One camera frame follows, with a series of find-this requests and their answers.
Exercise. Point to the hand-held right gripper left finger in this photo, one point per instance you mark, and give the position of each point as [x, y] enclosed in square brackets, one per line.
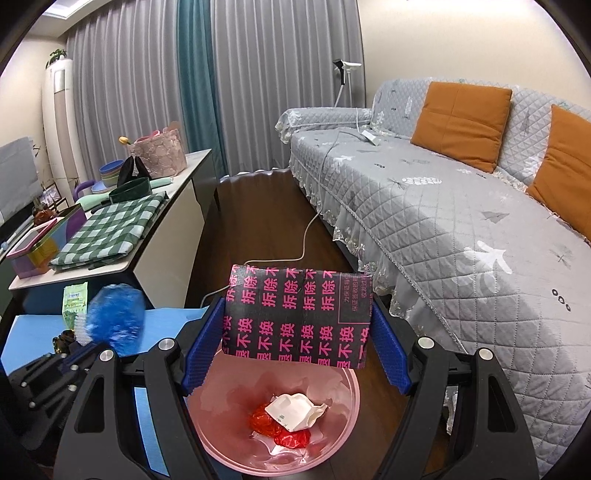
[203, 350]

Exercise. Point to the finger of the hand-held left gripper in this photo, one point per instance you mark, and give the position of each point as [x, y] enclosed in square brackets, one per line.
[60, 359]
[64, 387]

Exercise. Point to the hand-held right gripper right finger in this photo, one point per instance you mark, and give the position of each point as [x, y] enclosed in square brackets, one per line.
[388, 350]

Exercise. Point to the black gold scrunchie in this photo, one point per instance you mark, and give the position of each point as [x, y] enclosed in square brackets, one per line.
[62, 341]

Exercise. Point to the green printed packet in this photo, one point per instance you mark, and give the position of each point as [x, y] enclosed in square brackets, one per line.
[74, 300]

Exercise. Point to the pink trash bin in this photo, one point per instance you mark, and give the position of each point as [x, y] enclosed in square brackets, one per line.
[221, 415]

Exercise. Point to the blue plastic bag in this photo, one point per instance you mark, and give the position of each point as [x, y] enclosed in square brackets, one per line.
[115, 314]

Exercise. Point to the black pink printed box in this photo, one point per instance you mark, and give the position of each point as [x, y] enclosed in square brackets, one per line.
[295, 318]

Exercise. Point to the white paper wrapper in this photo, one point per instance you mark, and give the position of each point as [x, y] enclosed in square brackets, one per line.
[291, 410]

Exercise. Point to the colourful tin box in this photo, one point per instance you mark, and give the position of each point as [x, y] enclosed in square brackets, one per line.
[41, 249]

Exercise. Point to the white topped cabinet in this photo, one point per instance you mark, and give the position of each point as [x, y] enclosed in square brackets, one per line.
[171, 240]

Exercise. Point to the green checkered cloth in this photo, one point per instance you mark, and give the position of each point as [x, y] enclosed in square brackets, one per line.
[106, 230]

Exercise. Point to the brown teapot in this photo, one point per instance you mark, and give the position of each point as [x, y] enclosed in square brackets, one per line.
[44, 216]

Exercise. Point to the grey quilted sofa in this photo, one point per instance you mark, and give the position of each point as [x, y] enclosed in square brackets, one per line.
[438, 207]

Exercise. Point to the mint green cloth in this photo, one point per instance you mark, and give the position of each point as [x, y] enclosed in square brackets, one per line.
[159, 182]

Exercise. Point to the grey printed tv cover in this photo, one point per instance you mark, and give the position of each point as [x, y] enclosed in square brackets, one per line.
[18, 175]

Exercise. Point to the stack of coloured bowls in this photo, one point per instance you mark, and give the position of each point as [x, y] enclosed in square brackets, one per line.
[111, 171]

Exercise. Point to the pink lace basket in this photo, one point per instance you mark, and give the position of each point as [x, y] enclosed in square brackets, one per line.
[159, 154]

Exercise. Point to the yellow knobbed stick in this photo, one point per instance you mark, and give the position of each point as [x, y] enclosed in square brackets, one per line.
[123, 140]

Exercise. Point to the white standing air conditioner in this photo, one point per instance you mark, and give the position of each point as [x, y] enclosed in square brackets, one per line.
[60, 129]

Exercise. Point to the orange cushion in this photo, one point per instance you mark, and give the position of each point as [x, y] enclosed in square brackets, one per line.
[461, 120]
[568, 175]

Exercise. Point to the teal curtain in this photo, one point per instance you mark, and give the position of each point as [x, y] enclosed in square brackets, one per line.
[198, 92]

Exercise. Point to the white stand with black clamp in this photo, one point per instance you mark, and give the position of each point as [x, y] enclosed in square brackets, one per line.
[341, 69]

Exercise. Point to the grey pleated curtain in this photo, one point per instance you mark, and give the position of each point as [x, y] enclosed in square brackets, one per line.
[277, 69]
[129, 69]

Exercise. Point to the green potted plant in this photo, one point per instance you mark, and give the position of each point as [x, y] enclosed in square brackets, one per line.
[56, 56]

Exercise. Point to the small photo frame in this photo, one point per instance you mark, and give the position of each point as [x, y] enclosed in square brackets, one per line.
[51, 198]

